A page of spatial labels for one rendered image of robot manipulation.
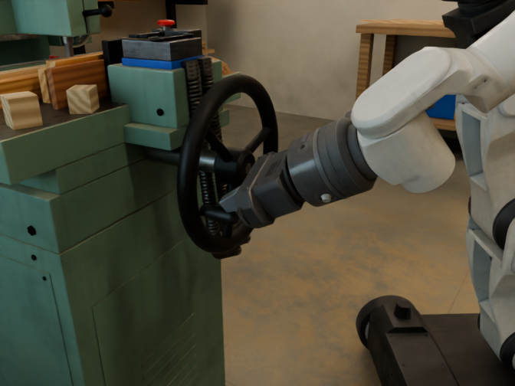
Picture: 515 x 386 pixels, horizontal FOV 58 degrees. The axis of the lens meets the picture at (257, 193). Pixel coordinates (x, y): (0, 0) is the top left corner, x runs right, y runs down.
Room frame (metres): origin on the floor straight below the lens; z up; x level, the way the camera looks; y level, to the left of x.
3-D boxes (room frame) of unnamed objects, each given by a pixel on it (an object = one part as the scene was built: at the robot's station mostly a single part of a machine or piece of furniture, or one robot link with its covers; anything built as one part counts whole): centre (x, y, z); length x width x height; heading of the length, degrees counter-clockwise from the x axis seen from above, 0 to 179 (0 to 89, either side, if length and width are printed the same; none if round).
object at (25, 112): (0.63, 0.32, 0.92); 0.04 x 0.04 x 0.04; 41
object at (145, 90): (0.81, 0.15, 0.91); 0.15 x 0.14 x 0.09; 152
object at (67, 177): (0.84, 0.28, 0.82); 0.40 x 0.21 x 0.04; 152
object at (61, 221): (0.93, 0.45, 0.76); 0.57 x 0.45 x 0.09; 62
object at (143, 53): (0.81, 0.15, 0.99); 0.13 x 0.11 x 0.06; 152
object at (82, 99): (0.72, 0.27, 0.92); 0.04 x 0.03 x 0.04; 2
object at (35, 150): (0.85, 0.23, 0.87); 0.61 x 0.30 x 0.06; 152
